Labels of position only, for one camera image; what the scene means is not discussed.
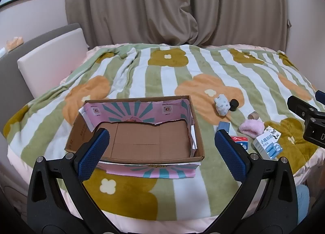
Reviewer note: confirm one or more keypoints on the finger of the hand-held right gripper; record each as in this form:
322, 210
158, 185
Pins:
301, 105
320, 96

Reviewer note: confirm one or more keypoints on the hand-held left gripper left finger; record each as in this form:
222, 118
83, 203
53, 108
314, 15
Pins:
94, 155

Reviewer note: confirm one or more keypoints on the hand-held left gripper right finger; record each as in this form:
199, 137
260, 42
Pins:
229, 157

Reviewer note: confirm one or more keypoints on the red and blue packet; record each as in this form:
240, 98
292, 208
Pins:
240, 142

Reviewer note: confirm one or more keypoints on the small blue box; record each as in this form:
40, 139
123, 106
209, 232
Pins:
224, 126

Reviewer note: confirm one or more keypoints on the pink fluffy sock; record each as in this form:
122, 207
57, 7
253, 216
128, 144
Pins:
251, 128

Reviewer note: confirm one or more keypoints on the white and blue carton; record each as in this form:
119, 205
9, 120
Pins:
268, 145

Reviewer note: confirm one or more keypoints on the small wooden cylinder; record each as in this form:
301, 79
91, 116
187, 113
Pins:
253, 116

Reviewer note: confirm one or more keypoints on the cardboard box with pink lining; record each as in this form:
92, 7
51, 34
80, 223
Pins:
142, 137

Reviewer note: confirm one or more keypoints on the black round cap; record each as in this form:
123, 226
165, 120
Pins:
234, 104

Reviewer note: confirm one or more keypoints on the white blue patterned sock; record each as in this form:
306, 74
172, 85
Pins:
222, 104

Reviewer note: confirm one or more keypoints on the light blue fluffy cloth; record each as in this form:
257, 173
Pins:
302, 201

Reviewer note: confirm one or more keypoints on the pink bed sheet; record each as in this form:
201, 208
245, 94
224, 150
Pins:
152, 223

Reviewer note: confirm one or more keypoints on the striped floral blanket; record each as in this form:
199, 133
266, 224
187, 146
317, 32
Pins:
162, 81

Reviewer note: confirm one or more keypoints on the cream headboard cushion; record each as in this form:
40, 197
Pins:
50, 58

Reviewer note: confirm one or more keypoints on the grey headboard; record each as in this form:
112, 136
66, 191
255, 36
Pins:
10, 76

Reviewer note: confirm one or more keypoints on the orange soft item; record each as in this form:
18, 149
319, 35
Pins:
14, 43

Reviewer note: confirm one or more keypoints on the white flat item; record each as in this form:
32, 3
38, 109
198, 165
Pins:
2, 52

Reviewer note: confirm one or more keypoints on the beige curtain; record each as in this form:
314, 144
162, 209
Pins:
177, 2

